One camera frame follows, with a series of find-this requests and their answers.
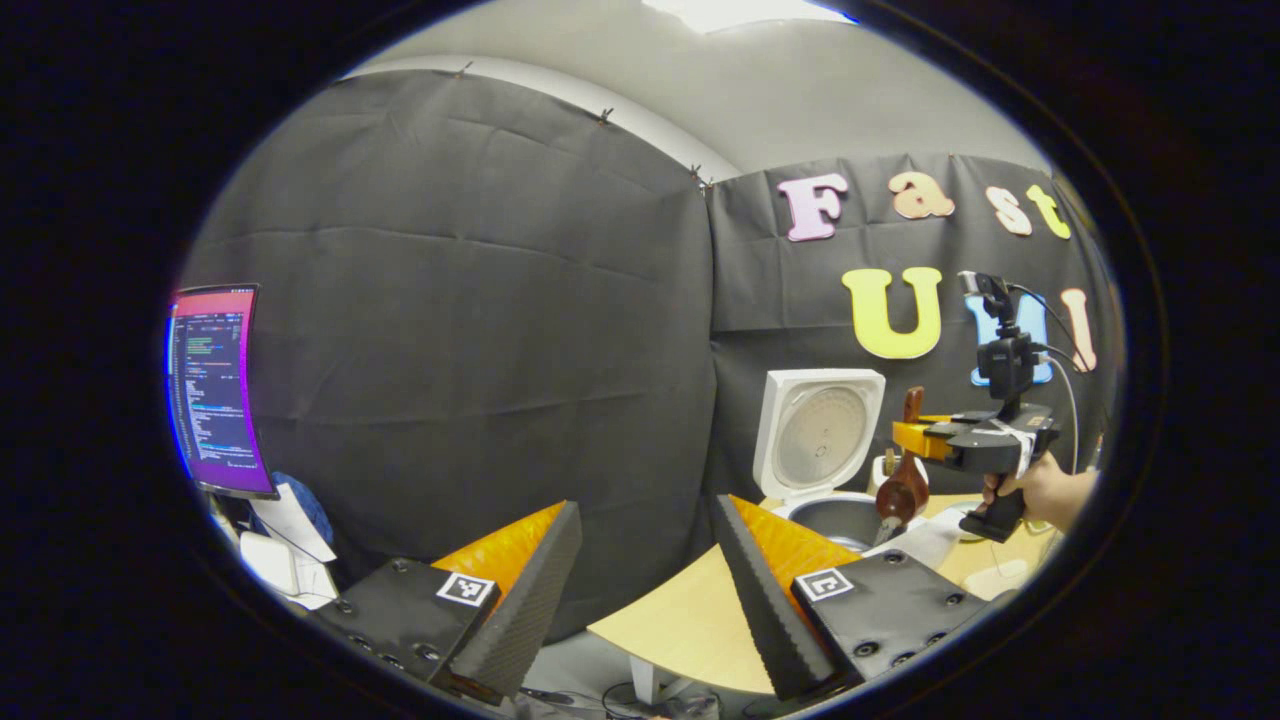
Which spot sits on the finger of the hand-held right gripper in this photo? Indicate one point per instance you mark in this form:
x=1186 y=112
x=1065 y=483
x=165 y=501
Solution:
x=915 y=437

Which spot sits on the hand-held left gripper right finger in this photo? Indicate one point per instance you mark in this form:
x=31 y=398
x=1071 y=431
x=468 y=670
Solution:
x=765 y=610

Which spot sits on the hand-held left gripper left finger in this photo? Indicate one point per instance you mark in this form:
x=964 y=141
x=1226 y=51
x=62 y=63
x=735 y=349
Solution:
x=525 y=610

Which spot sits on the brown wooden spoon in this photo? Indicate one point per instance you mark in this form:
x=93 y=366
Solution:
x=903 y=490

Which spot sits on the white rice cooker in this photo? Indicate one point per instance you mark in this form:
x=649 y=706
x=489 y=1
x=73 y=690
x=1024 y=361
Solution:
x=815 y=440

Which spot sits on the blue cloth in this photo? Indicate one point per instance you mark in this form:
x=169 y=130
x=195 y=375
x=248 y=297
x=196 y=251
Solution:
x=318 y=505

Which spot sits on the white paper sheets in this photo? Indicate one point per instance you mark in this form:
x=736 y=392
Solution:
x=290 y=520

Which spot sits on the white box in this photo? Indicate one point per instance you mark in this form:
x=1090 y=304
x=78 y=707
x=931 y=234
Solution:
x=268 y=560

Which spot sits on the black backdrop cloth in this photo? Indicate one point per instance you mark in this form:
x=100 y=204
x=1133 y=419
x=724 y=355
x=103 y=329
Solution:
x=450 y=350

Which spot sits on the computer monitor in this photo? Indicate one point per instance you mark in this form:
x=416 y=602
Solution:
x=215 y=390

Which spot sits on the large ceiling light panel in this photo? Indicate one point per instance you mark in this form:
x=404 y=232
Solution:
x=740 y=10

